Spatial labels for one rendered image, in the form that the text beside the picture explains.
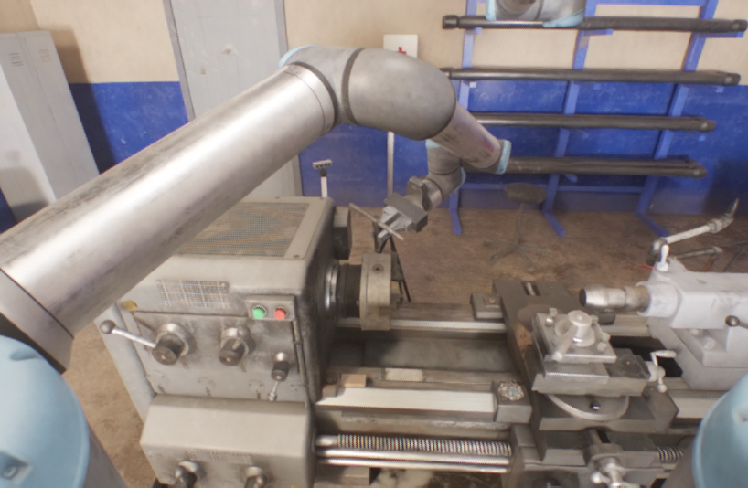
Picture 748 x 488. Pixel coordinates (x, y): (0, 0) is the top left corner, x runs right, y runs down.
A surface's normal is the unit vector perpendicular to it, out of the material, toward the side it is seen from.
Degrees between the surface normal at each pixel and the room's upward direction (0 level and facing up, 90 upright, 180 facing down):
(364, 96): 91
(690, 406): 36
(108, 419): 0
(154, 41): 90
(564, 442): 0
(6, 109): 90
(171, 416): 32
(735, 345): 66
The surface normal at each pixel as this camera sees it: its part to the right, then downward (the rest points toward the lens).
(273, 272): -0.05, -0.25
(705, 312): -0.07, 0.44
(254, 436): -0.04, -0.47
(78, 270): 0.74, -0.04
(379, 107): -0.10, 0.69
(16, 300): 0.82, -0.56
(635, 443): -0.01, -0.86
